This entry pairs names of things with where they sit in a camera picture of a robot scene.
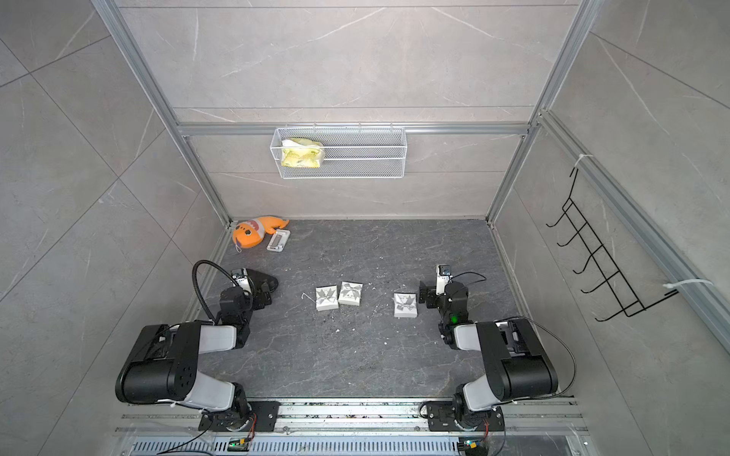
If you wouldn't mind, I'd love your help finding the white gift box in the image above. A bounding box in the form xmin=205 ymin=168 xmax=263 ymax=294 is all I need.
xmin=316 ymin=285 xmax=340 ymax=312
xmin=338 ymin=281 xmax=363 ymax=306
xmin=394 ymin=293 xmax=418 ymax=318

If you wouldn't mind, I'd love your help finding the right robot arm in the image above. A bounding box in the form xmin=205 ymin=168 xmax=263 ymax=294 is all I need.
xmin=417 ymin=281 xmax=559 ymax=431

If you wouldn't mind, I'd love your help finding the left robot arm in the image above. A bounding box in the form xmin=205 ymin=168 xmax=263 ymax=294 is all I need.
xmin=115 ymin=269 xmax=281 ymax=435

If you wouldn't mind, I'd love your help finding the small white rectangular tray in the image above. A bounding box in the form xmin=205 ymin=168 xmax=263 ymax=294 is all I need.
xmin=266 ymin=229 xmax=291 ymax=253

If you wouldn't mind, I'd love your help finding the orange plush toy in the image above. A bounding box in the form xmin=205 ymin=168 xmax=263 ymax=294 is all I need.
xmin=232 ymin=216 xmax=289 ymax=249

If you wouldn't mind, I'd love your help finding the yellow crumpled bag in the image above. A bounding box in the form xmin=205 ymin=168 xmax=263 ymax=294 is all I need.
xmin=281 ymin=138 xmax=325 ymax=168

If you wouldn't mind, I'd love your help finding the white vent grille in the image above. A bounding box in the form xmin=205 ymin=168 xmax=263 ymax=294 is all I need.
xmin=127 ymin=435 xmax=460 ymax=455

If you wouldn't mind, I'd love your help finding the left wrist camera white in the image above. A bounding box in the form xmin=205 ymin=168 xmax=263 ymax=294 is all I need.
xmin=231 ymin=268 xmax=254 ymax=295

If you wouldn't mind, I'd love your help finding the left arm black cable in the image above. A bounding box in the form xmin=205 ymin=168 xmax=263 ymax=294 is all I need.
xmin=191 ymin=259 xmax=252 ymax=324

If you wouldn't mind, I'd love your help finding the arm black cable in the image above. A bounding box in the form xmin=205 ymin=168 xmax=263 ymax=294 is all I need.
xmin=449 ymin=271 xmax=578 ymax=399
xmin=191 ymin=259 xmax=252 ymax=324

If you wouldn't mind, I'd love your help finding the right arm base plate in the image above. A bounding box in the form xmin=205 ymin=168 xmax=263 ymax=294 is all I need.
xmin=418 ymin=400 xmax=505 ymax=432

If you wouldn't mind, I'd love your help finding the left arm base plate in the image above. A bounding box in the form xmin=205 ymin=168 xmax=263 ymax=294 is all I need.
xmin=198 ymin=400 xmax=281 ymax=432

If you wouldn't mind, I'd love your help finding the white wire mesh basket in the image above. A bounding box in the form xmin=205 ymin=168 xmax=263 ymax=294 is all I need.
xmin=270 ymin=127 xmax=408 ymax=180

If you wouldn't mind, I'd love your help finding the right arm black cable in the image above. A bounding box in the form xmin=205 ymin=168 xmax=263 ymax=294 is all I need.
xmin=449 ymin=271 xmax=578 ymax=399

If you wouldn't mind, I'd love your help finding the metal front rail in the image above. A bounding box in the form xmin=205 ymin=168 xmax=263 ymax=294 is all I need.
xmin=116 ymin=397 xmax=589 ymax=438

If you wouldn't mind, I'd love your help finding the black wall hook rack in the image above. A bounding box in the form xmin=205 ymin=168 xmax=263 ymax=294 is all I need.
xmin=546 ymin=168 xmax=680 ymax=323

